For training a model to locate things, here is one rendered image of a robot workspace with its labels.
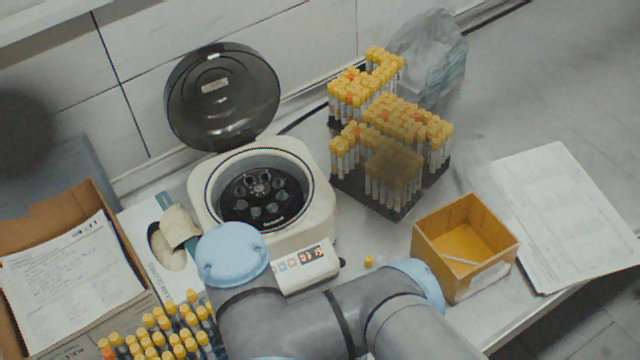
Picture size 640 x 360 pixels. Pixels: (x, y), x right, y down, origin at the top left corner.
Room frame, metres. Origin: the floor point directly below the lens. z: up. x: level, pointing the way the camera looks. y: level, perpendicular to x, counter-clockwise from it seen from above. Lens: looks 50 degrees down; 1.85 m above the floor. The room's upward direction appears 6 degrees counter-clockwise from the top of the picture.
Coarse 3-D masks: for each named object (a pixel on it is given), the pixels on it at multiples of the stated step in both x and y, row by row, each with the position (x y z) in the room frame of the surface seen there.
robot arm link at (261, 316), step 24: (264, 288) 0.31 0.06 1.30; (240, 312) 0.29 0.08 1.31; (264, 312) 0.28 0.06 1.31; (288, 312) 0.28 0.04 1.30; (312, 312) 0.28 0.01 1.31; (240, 336) 0.26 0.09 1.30; (264, 336) 0.26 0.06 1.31; (288, 336) 0.26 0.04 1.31; (312, 336) 0.26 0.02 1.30; (336, 336) 0.25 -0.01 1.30
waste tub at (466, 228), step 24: (432, 216) 0.61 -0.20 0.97; (456, 216) 0.64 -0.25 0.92; (480, 216) 0.62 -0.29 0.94; (432, 240) 0.62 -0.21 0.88; (456, 240) 0.61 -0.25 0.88; (480, 240) 0.61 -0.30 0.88; (504, 240) 0.56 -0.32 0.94; (432, 264) 0.54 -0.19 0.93; (456, 264) 0.56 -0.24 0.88; (480, 264) 0.50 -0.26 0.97; (504, 264) 0.52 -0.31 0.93; (456, 288) 0.48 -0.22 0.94; (480, 288) 0.51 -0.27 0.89
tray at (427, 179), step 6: (426, 156) 0.81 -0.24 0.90; (450, 156) 0.80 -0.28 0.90; (426, 162) 0.79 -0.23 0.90; (444, 162) 0.79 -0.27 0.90; (426, 168) 0.79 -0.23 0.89; (444, 168) 0.79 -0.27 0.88; (426, 174) 0.76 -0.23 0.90; (432, 174) 0.76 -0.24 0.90; (438, 174) 0.77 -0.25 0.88; (426, 180) 0.75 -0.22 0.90; (432, 180) 0.76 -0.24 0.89; (426, 186) 0.75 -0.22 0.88
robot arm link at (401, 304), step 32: (352, 288) 0.30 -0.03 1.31; (384, 288) 0.29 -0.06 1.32; (416, 288) 0.29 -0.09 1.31; (352, 320) 0.27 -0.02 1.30; (384, 320) 0.25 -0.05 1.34; (416, 320) 0.23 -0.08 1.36; (448, 320) 0.24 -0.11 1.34; (352, 352) 0.25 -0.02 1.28; (384, 352) 0.22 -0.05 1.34; (416, 352) 0.20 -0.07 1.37; (448, 352) 0.19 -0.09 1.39; (480, 352) 0.19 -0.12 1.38
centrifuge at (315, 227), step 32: (224, 160) 0.77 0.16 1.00; (256, 160) 0.78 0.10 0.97; (288, 160) 0.77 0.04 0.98; (192, 192) 0.71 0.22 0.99; (320, 192) 0.68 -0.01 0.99; (288, 224) 0.61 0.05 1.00; (320, 224) 0.61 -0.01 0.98; (288, 256) 0.59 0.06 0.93; (320, 256) 0.59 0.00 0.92; (288, 288) 0.54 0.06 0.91
